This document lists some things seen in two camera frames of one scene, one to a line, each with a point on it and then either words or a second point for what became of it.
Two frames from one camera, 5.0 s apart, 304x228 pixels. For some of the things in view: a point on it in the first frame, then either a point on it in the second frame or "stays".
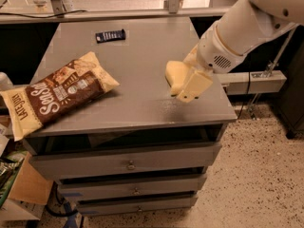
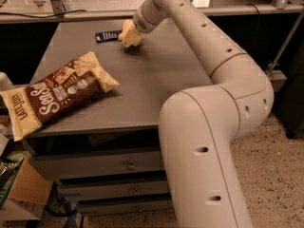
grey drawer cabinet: (133, 149) stays
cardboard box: (29, 193) stays
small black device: (110, 36) stays
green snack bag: (9, 167) stays
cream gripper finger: (196, 87) → (131, 38)
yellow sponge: (177, 73) → (129, 33)
